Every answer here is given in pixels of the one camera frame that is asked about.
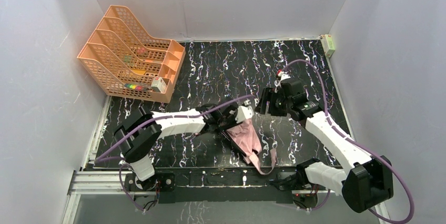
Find pink and black folding umbrella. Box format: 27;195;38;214
226;119;277;175

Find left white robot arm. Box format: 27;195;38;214
113;103;254;181

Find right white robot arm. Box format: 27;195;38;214
255;78;393;213

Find small white red box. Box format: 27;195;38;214
150;77;168;93

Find colourful marker set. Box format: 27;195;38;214
124;84;150;91

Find orange plastic file organizer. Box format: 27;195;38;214
77;5;185;103

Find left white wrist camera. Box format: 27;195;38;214
235;99;254;124

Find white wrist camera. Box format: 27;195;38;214
235;99;254;124
276;70;291;87

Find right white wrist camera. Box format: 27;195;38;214
276;70;291;87

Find white green wall socket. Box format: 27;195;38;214
320;34;336;58

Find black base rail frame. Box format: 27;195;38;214
66;166;384;212

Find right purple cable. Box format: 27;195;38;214
277;58;416;224

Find purple cable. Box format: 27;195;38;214
94;94;257;212
277;58;416;224

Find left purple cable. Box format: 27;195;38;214
94;94;257;212

